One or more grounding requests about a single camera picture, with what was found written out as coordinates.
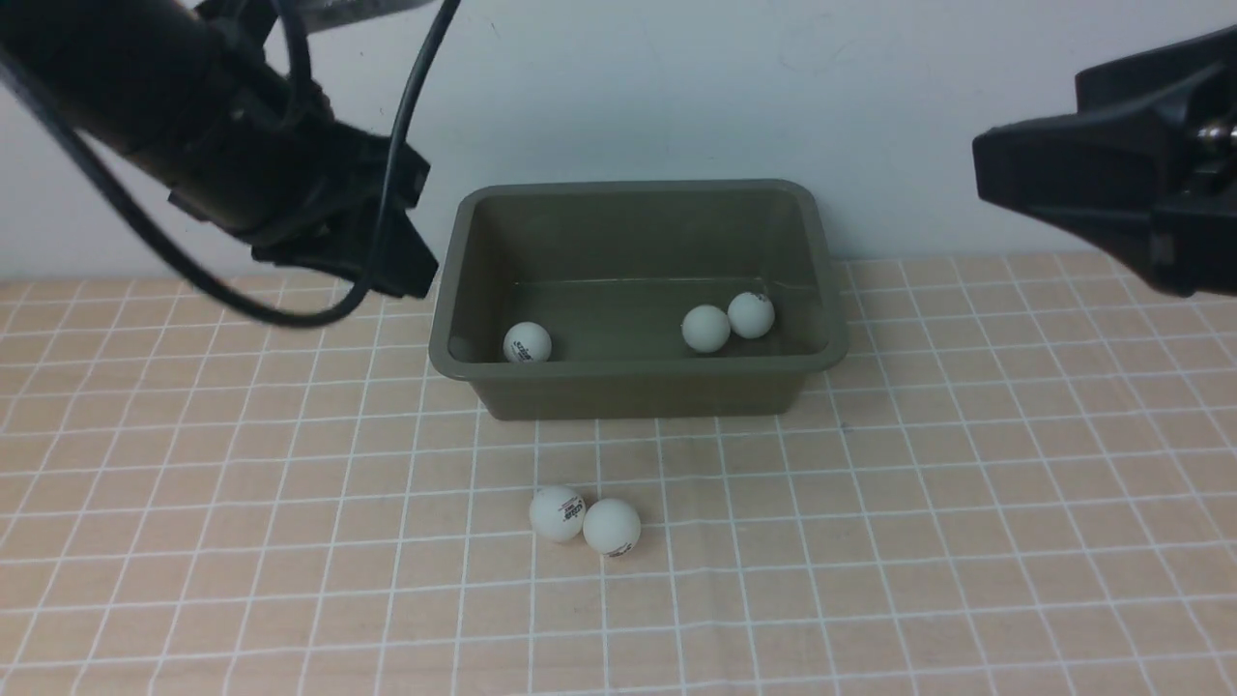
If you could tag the orange checked tablecloth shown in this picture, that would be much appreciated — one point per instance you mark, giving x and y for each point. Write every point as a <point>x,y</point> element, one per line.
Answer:
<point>1021,481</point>

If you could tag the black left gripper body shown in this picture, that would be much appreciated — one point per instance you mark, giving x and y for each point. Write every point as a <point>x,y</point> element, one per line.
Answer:
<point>314,200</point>

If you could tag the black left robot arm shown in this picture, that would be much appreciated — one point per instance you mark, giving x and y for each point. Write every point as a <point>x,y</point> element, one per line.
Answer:
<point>185,94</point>

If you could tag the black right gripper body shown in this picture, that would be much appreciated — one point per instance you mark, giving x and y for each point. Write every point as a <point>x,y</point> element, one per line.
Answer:
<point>1144,170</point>

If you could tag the olive green plastic bin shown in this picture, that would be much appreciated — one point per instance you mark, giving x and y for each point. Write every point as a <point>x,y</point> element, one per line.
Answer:
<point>610,269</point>

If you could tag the plain white ping-pong ball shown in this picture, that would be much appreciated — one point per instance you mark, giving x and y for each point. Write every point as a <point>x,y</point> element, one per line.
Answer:
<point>706,329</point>

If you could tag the printed white ping-pong ball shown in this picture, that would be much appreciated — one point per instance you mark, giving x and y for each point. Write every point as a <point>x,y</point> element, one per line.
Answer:
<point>751,315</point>
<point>556,513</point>

